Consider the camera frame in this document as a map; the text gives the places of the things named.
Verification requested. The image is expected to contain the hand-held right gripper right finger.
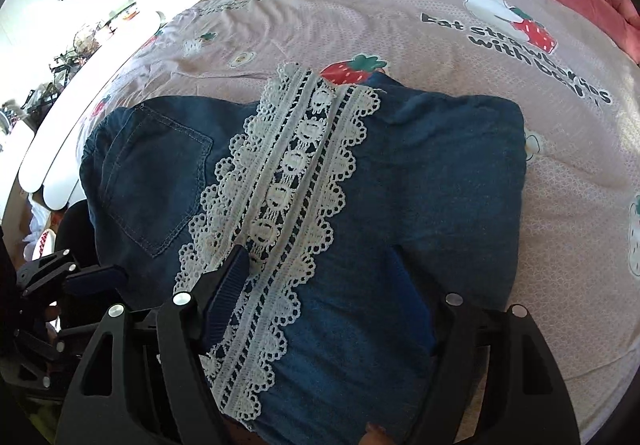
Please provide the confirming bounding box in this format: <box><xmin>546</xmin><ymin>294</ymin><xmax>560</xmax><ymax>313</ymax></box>
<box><xmin>391</xmin><ymin>249</ymin><xmax>582</xmax><ymax>445</ymax></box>

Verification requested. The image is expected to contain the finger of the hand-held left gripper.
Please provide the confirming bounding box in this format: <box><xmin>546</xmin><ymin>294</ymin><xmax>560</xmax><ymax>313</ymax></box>
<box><xmin>16</xmin><ymin>248</ymin><xmax>77</xmax><ymax>300</ymax></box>
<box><xmin>61</xmin><ymin>264</ymin><xmax>129</xmax><ymax>298</ymax></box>

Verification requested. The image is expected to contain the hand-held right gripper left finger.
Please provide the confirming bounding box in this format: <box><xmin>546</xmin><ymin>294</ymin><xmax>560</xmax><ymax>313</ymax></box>
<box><xmin>57</xmin><ymin>245</ymin><xmax>252</xmax><ymax>445</ymax></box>

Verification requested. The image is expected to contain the blue denim pants lace trim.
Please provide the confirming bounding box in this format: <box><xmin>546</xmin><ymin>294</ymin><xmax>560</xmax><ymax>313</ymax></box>
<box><xmin>79</xmin><ymin>62</ymin><xmax>529</xmax><ymax>445</ymax></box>

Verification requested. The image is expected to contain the white scalloped bed footboard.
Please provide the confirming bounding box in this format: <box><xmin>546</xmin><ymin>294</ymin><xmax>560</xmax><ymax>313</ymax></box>
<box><xmin>17</xmin><ymin>10</ymin><xmax>168</xmax><ymax>212</ymax></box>

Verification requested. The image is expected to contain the pink strawberry print bed sheet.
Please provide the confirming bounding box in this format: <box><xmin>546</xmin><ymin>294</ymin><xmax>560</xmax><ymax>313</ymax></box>
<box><xmin>75</xmin><ymin>0</ymin><xmax>640</xmax><ymax>445</ymax></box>

